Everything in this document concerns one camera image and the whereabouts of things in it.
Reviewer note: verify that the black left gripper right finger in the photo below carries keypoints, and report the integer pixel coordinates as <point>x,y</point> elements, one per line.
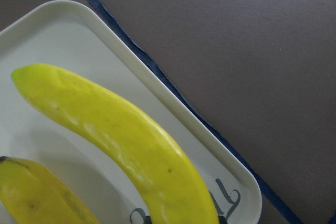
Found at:
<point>222,219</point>

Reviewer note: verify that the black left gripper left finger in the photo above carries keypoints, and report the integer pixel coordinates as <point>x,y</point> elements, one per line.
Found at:
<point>147,220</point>

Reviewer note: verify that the yellow banana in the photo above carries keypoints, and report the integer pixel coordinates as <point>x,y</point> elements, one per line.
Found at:
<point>167,181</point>
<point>33,194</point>

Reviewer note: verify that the white bear tray plate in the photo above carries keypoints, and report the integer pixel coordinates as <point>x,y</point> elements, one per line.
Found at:
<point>70,35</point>

